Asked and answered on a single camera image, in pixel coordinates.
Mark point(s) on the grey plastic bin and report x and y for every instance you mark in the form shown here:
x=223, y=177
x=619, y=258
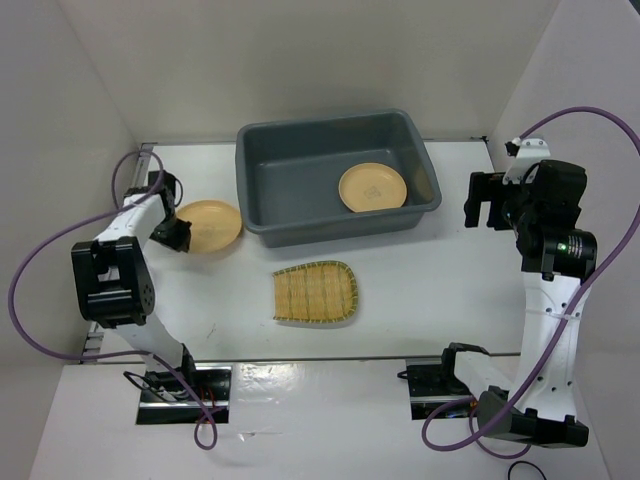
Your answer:
x=288, y=173

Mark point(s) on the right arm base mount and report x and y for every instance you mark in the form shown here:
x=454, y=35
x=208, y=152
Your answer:
x=429, y=386

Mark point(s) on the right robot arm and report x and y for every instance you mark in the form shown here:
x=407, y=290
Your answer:
x=537, y=408

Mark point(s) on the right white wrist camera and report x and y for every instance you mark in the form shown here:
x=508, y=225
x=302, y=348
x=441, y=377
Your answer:
x=526, y=154

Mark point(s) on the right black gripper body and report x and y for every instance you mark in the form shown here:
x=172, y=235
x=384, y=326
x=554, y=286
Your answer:
x=521, y=206

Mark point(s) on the aluminium table edge rail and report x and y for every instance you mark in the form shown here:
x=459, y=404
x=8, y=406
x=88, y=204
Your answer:
x=94, y=340

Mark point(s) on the woven bamboo basket tray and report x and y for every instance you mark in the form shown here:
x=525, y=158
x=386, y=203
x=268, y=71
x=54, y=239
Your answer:
x=321, y=292

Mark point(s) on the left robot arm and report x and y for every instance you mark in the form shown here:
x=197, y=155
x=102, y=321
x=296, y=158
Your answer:
x=114, y=285

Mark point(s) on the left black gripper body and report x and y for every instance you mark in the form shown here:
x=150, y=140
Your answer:
x=172, y=232

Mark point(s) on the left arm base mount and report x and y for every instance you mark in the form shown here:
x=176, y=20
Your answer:
x=164, y=401

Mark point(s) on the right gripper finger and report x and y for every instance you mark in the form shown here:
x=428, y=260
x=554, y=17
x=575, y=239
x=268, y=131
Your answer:
x=496, y=219
x=482, y=188

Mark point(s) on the yellow bear plate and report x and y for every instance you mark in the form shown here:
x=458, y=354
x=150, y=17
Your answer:
x=371, y=187
x=214, y=225

